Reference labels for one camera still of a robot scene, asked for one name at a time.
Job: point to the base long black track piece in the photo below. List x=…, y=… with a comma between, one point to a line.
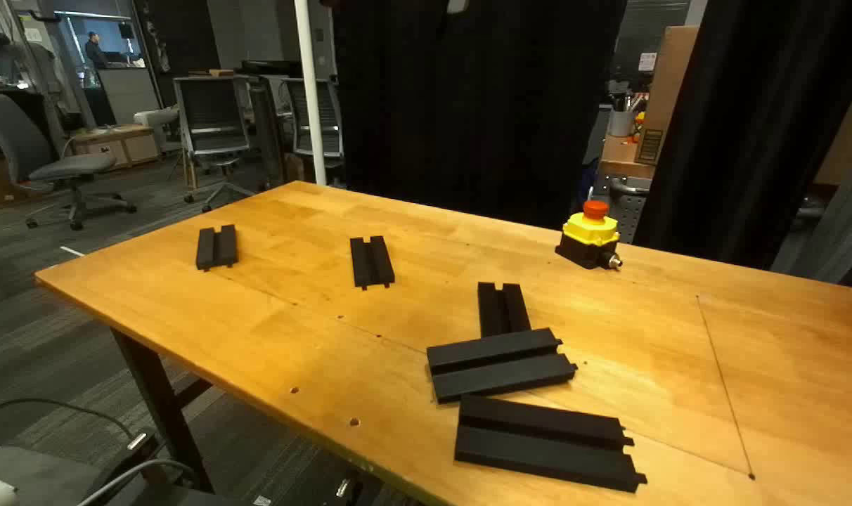
x=500, y=311

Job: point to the mesh back office chair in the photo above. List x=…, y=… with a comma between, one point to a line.
x=215, y=135

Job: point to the grey office chair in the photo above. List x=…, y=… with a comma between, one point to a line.
x=38, y=167

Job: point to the short black track piece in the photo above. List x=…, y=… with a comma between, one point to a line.
x=371, y=263
x=216, y=248

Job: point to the white vertical pole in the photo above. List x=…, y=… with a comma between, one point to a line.
x=310, y=87

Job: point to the black curtain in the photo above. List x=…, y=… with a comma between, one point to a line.
x=473, y=104

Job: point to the wooden table black legs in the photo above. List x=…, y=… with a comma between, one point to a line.
x=735, y=385

